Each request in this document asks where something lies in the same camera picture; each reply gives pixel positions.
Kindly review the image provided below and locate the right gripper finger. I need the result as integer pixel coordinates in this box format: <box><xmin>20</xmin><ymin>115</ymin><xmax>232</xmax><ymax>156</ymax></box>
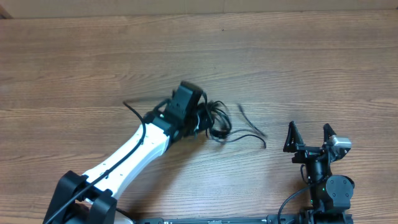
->
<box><xmin>323</xmin><ymin>123</ymin><xmax>336</xmax><ymax>142</ymax></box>
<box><xmin>283</xmin><ymin>121</ymin><xmax>304</xmax><ymax>152</ymax></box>

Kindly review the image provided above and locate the thin black cable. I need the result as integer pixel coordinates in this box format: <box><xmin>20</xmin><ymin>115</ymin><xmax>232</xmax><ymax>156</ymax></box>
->
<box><xmin>214</xmin><ymin>103</ymin><xmax>268</xmax><ymax>149</ymax></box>

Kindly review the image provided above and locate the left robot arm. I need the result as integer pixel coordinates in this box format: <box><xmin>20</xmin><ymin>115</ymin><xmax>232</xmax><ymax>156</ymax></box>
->
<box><xmin>44</xmin><ymin>82</ymin><xmax>205</xmax><ymax>223</ymax></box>

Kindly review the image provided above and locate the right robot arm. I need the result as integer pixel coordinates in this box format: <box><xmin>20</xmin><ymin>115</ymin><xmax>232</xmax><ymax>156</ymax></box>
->
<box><xmin>277</xmin><ymin>121</ymin><xmax>355</xmax><ymax>224</ymax></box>

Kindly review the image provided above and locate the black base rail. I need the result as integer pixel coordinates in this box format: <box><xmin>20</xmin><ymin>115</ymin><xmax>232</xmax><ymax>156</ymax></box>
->
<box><xmin>133</xmin><ymin>214</ymin><xmax>354</xmax><ymax>224</ymax></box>

